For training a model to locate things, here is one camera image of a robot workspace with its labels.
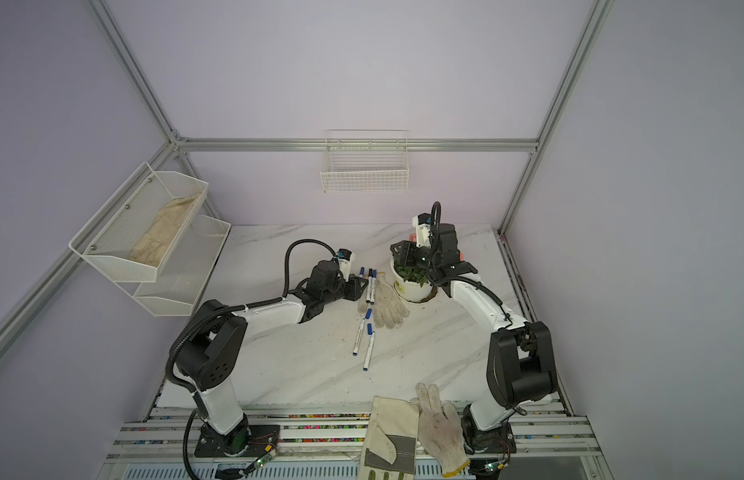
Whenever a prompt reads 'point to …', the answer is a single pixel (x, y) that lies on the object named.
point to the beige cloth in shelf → (167, 225)
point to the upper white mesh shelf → (140, 227)
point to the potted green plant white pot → (412, 283)
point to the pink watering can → (413, 238)
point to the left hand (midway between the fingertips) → (363, 281)
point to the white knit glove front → (440, 431)
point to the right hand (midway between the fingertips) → (395, 245)
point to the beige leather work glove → (389, 451)
